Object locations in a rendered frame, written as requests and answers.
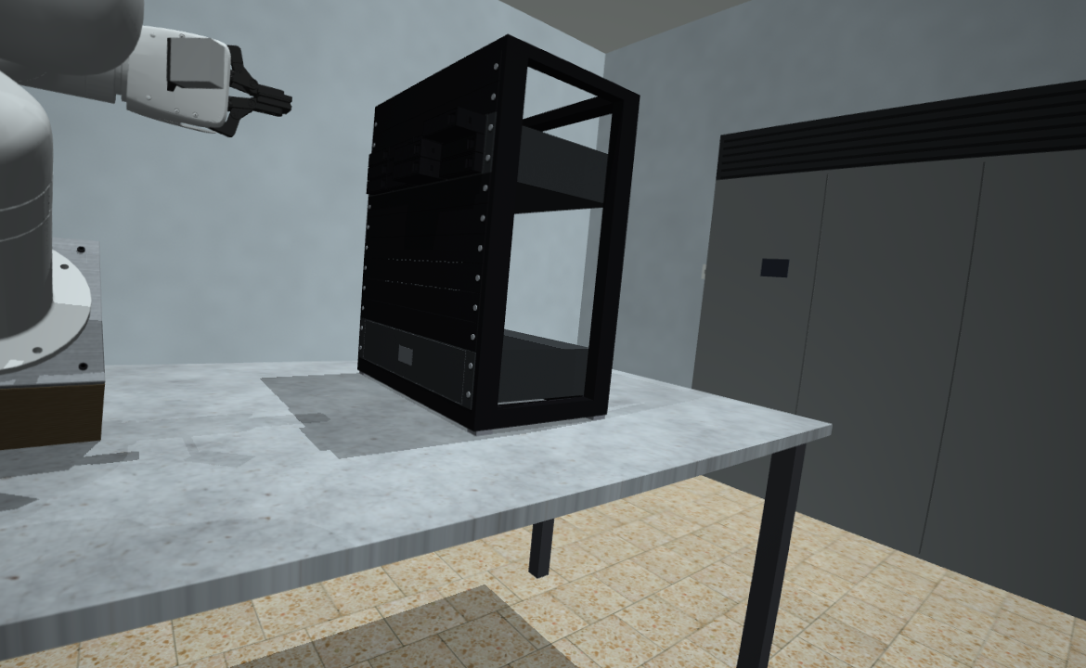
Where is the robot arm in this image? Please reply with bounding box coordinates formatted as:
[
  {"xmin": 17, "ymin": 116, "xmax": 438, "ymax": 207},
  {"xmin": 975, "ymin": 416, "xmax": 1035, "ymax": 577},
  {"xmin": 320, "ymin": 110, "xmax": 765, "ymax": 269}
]
[{"xmin": 0, "ymin": 0, "xmax": 225, "ymax": 375}]

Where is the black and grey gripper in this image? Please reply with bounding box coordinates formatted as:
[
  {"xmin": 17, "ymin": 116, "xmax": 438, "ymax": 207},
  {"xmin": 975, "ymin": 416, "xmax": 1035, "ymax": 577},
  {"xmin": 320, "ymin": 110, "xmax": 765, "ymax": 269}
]
[{"xmin": 122, "ymin": 26, "xmax": 292, "ymax": 137}]

